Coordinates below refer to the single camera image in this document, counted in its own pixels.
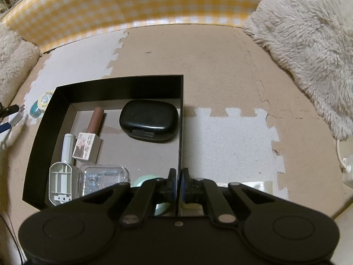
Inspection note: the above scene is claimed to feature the white foam puzzle tile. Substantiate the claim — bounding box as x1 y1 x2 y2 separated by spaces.
23 29 130 116
182 108 286 199

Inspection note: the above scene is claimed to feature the beige foam puzzle mat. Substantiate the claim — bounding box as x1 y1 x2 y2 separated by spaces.
0 23 353 218

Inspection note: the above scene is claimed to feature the thin black cable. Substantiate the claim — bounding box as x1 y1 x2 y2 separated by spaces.
0 212 24 265

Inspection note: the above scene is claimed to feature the clear plastic case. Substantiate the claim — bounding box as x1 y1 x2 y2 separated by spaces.
73 164 131 199

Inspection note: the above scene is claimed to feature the green round compact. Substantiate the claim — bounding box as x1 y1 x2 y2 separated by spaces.
132 176 169 216

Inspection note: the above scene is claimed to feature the white power cable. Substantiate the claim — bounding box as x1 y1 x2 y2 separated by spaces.
336 138 349 172

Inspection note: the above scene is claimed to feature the white grey handled gadget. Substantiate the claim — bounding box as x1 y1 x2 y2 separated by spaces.
49 134 77 207

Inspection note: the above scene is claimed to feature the shiny clear plastic strip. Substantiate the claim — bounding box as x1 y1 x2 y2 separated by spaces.
218 181 273 196

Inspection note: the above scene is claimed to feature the small white box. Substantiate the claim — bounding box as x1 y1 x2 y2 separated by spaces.
8 104 26 127

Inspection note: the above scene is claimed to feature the yellow checked padded barrier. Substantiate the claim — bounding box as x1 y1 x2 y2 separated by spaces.
0 0 276 54

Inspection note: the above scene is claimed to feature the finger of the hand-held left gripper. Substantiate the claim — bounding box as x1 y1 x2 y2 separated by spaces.
0 103 20 118
0 123 13 144

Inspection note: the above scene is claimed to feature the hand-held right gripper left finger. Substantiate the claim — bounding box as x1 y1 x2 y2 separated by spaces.
82 168 177 227

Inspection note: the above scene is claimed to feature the black oval case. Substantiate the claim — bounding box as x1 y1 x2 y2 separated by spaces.
119 100 178 143

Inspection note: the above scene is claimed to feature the white fluffy cushion right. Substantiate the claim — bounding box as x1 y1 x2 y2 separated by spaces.
243 0 353 141

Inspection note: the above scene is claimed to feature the black cardboard box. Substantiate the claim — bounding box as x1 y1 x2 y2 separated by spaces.
22 74 185 217

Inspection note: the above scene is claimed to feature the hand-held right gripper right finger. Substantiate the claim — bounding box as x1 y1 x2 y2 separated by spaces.
179 167 277 226

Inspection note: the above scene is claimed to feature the nail polish bottle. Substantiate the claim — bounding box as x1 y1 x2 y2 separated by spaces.
72 108 106 163

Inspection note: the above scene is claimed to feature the round white lid tin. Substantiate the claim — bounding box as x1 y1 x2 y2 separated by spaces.
39 91 54 106

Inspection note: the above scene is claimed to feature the white fluffy cushion left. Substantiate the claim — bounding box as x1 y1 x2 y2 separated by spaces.
0 22 42 105

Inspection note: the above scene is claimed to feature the teal tape roll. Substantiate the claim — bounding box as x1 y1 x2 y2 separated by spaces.
30 101 45 115

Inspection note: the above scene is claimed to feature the white fluffy cushion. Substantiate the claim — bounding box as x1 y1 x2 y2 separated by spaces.
243 0 353 141
0 22 42 105

